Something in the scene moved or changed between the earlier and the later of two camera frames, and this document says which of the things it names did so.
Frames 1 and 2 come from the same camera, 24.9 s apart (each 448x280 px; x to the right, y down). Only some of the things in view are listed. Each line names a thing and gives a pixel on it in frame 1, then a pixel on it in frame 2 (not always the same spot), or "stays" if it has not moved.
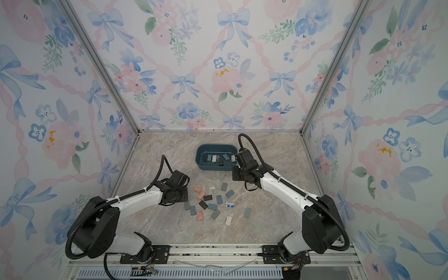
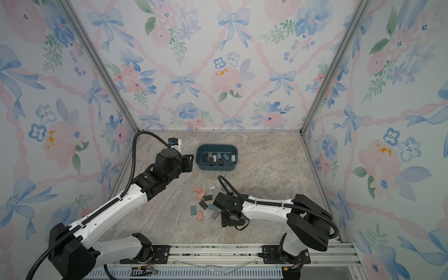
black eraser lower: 203,204 stays
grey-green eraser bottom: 214,215 stays
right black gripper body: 238,174 → 226,220
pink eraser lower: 201,195 stays
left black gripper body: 182,195 → 184,166
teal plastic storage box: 216,157 stays
